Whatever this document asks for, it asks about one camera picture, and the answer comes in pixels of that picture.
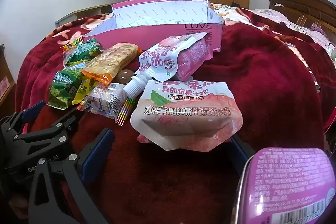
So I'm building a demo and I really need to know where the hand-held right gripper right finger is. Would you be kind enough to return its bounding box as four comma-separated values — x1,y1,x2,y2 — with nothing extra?
229,133,256,178

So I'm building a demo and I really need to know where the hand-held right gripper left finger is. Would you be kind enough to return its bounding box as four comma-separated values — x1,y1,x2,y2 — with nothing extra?
28,127,116,224

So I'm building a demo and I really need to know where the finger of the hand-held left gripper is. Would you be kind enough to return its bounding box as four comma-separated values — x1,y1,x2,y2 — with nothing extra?
12,109,85,151
0,100,47,136

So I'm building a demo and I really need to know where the clear packet with striped edges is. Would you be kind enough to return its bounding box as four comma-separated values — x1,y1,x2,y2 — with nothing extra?
60,38,84,52
77,82,135,126

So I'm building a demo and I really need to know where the purple round tin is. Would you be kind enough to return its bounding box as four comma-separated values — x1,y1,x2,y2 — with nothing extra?
238,147,336,224

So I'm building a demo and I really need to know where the large pink jelly pouch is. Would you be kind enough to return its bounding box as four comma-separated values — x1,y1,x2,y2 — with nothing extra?
130,80,243,152

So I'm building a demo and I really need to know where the small spouted jelly pouch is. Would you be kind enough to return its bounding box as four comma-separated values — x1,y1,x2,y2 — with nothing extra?
123,32,214,98

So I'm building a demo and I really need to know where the pink cardboard box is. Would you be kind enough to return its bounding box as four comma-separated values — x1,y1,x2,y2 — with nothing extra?
83,0,225,52

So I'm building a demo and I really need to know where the green snack packet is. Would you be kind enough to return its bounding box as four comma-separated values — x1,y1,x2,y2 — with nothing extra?
47,69,83,110
63,39,104,67

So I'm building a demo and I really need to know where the wooden bedside cabinet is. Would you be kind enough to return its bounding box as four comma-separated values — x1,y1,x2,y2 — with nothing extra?
0,44,16,109

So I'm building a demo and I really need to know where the yellow candy packet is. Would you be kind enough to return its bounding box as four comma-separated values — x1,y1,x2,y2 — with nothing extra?
72,77,96,106
64,60,91,71

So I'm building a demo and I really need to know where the dark red plush blanket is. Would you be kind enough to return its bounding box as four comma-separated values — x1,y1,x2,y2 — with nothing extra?
14,7,336,224

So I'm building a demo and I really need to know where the brown jelly cup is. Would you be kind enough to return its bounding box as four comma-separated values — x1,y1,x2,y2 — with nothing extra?
117,70,137,85

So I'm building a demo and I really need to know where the orange snack packet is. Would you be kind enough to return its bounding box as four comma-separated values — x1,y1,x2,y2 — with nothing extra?
81,42,142,86

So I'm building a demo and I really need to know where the smartphone on blanket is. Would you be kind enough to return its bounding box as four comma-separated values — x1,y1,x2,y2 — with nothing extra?
282,42,322,93

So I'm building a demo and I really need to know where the grey low shelf unit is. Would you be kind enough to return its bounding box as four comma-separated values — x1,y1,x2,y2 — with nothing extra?
55,4,113,28

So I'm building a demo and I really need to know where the pink cartoon print quilt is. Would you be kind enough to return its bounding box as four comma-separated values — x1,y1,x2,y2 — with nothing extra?
210,2,336,56

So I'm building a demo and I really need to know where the dark wooden headboard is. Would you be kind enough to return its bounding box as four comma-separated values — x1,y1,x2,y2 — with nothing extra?
268,0,336,38

